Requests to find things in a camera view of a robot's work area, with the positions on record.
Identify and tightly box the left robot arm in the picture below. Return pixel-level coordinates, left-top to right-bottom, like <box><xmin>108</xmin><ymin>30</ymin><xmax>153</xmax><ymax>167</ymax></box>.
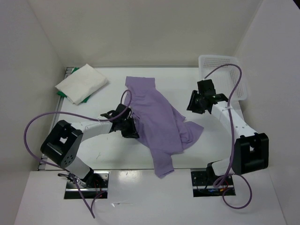
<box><xmin>41</xmin><ymin>104</ymin><xmax>139</xmax><ymax>188</ymax></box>

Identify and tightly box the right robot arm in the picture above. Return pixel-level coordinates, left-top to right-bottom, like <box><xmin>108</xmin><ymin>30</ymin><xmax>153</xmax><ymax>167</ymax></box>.
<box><xmin>187</xmin><ymin>79</ymin><xmax>269</xmax><ymax>187</ymax></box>

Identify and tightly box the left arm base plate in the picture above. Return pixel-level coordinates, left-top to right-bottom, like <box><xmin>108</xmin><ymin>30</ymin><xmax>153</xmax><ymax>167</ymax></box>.
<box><xmin>64</xmin><ymin>171</ymin><xmax>110</xmax><ymax>200</ymax></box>

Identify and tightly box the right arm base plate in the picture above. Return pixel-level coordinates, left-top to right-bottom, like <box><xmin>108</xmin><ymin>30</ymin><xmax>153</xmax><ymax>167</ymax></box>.
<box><xmin>191</xmin><ymin>168</ymin><xmax>236</xmax><ymax>197</ymax></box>

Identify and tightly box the purple t-shirt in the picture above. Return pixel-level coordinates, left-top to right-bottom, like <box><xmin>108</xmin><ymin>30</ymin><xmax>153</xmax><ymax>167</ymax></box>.
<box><xmin>125</xmin><ymin>76</ymin><xmax>204</xmax><ymax>178</ymax></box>

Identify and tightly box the white t-shirt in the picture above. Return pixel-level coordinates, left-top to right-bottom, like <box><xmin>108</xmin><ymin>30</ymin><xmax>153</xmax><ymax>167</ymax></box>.
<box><xmin>55</xmin><ymin>64</ymin><xmax>108</xmax><ymax>105</ymax></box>

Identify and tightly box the green t-shirt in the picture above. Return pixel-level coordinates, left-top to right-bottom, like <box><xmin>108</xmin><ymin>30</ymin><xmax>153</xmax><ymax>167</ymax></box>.
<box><xmin>56</xmin><ymin>67</ymin><xmax>90</xmax><ymax>103</ymax></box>

